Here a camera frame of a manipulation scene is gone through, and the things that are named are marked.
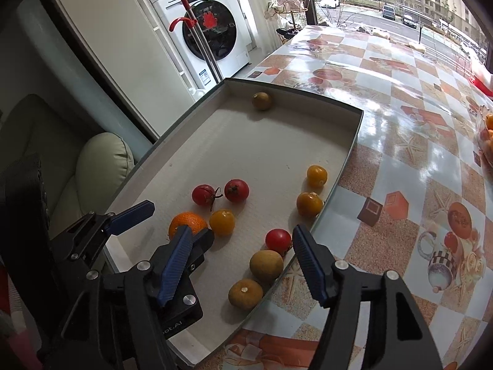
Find red plastic basin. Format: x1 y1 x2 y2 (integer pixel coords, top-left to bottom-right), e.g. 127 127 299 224
468 75 493 99

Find grey shallow tray box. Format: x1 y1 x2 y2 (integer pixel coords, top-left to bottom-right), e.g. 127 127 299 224
104 78 365 368

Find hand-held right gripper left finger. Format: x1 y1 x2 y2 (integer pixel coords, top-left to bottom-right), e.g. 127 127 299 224
36 225 194 370

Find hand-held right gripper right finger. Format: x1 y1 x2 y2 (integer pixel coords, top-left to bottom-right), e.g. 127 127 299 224
291 224 443 370

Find red tomato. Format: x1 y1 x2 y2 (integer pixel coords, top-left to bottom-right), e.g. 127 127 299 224
192 184 224 212
224 179 250 203
265 228 292 253

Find red-handled mop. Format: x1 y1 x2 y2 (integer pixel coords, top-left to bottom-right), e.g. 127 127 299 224
169 0 224 83

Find yellow-orange tomato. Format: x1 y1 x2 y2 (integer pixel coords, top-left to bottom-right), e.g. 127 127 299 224
296 192 324 217
307 165 328 189
209 209 236 237

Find white storage cabinet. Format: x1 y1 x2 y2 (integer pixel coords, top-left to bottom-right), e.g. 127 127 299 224
46 0 197 139

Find pink plastic bowl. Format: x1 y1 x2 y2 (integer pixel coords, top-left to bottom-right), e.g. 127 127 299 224
470 56 493 81

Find clear glass bowl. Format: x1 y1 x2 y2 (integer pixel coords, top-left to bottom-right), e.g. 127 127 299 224
475 104 493 168

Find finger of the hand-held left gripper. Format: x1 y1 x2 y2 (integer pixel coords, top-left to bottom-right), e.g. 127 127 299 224
184 228 215 278
52 199 156 274

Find green-yellow mandarin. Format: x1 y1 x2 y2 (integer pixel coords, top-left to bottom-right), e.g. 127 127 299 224
228 278 264 310

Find brown kiwi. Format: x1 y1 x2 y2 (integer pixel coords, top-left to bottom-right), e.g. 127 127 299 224
249 250 284 283
252 92 273 111

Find white front-load washing machine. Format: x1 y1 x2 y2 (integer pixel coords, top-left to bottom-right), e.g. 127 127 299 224
152 0 255 95

